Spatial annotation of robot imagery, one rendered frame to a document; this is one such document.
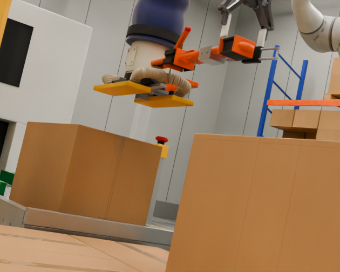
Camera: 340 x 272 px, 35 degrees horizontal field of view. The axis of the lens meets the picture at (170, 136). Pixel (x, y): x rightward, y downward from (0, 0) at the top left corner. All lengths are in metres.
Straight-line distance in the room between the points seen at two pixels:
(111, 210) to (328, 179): 1.27
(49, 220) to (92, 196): 0.22
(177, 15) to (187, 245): 1.04
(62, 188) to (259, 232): 1.08
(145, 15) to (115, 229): 0.83
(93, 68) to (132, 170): 10.01
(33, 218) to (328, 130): 8.77
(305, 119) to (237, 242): 9.58
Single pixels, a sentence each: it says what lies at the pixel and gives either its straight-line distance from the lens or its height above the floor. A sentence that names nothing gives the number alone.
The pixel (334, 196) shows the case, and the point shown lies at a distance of 1.06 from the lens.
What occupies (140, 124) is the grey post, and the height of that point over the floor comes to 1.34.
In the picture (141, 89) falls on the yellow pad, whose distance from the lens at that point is 1.94.
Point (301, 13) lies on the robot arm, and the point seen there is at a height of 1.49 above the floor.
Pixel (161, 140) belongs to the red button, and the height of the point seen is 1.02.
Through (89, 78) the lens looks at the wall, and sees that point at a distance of 12.11.
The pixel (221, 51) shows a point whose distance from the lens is 1.64.
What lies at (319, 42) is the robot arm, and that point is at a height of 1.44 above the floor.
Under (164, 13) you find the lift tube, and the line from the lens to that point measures 2.10.
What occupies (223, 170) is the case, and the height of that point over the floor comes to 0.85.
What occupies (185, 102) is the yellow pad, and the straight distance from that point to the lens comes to 2.02.
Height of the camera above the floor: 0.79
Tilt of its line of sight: 5 degrees up
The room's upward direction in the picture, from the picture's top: 12 degrees clockwise
